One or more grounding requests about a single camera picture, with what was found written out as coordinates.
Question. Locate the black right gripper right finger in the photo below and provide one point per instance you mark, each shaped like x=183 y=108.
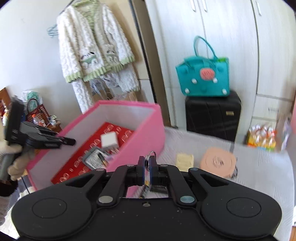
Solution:
x=177 y=182

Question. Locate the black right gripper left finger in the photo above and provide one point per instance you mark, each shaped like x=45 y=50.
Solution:
x=109 y=187

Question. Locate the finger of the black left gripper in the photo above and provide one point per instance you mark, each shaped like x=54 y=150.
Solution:
x=67 y=141

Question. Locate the keys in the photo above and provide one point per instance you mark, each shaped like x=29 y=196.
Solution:
x=149 y=190

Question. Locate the cream plastic hair claw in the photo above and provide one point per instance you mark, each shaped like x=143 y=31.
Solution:
x=184 y=161

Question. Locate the peach round tape case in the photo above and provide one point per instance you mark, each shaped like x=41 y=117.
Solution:
x=218 y=162

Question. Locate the gloved left hand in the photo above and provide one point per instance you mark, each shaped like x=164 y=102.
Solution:
x=17 y=168

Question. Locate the red patterned liner sheet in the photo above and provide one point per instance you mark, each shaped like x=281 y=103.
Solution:
x=75 y=167

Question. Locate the grey pocket wifi device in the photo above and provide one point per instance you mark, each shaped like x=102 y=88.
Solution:
x=96 y=158

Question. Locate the white charger cube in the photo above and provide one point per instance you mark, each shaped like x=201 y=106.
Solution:
x=109 y=140

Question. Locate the black suitcase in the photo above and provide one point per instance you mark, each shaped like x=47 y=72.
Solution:
x=214 y=116

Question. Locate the white green knit cardigan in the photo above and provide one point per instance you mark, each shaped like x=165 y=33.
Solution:
x=94 y=51

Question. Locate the orange white snack bag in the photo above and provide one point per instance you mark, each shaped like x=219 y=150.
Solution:
x=262 y=136

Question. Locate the teal felt handbag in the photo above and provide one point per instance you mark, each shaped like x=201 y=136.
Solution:
x=204 y=77

